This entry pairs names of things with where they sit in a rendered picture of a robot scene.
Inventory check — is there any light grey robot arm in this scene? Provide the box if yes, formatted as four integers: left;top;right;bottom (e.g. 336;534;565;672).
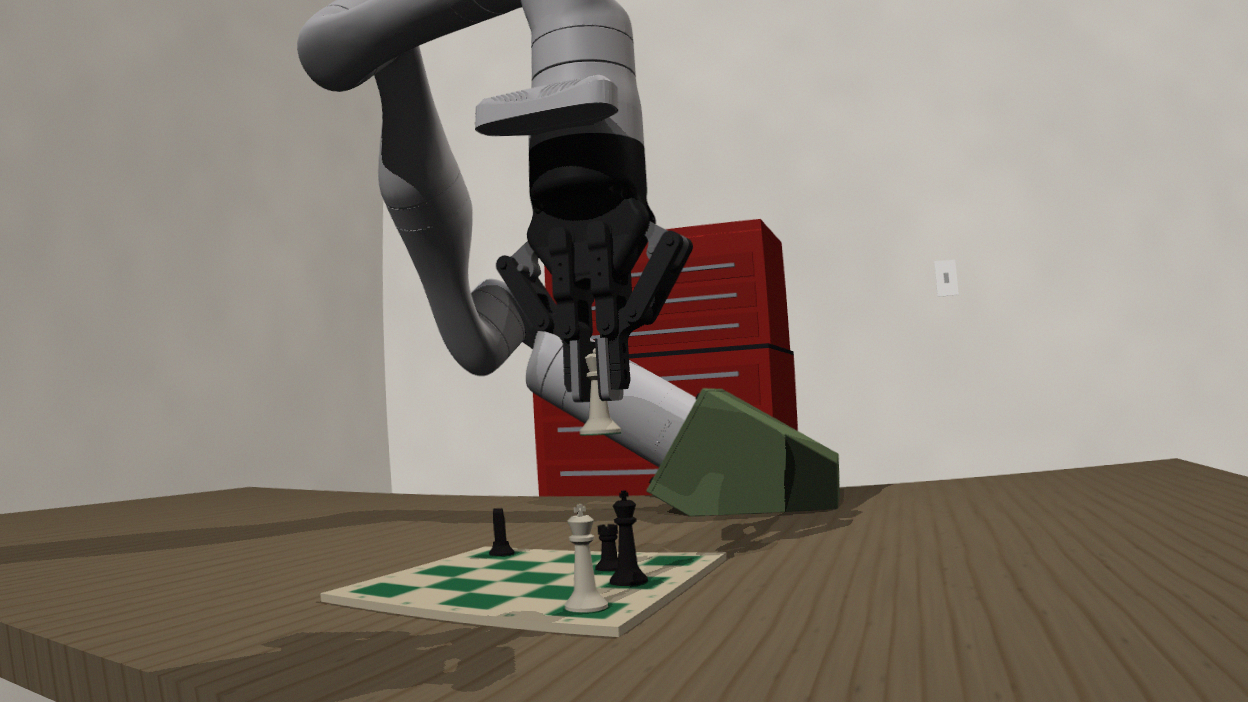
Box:
297;0;696;467

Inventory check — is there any white chess queen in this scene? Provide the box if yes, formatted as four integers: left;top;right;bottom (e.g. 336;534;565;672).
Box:
580;349;622;436

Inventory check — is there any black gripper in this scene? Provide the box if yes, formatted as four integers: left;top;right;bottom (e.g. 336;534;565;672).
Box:
495;132;693;402

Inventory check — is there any white king chess piece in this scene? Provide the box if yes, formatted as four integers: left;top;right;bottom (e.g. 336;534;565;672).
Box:
565;503;608;615

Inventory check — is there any green and white chessboard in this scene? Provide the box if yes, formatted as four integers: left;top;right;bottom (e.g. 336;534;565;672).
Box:
319;547;728;637

